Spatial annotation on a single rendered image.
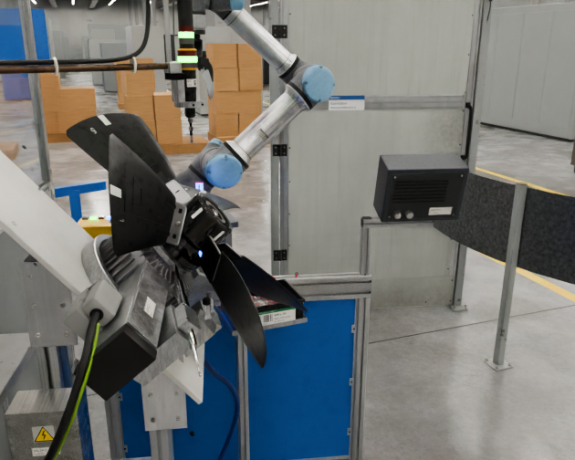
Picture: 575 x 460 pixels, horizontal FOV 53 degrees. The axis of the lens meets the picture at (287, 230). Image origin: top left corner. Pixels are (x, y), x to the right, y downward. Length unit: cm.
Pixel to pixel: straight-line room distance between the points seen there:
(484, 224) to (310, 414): 146
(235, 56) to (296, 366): 778
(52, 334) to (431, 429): 179
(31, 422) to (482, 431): 192
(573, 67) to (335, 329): 931
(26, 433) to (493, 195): 236
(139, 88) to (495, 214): 659
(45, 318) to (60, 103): 920
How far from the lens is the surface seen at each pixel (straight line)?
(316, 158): 326
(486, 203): 308
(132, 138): 141
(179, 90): 134
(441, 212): 190
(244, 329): 122
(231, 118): 951
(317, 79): 191
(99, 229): 179
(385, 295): 362
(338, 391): 212
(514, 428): 281
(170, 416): 146
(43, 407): 140
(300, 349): 201
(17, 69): 120
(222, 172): 188
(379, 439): 260
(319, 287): 189
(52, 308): 135
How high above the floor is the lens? 159
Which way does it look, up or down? 18 degrees down
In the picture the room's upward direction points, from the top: straight up
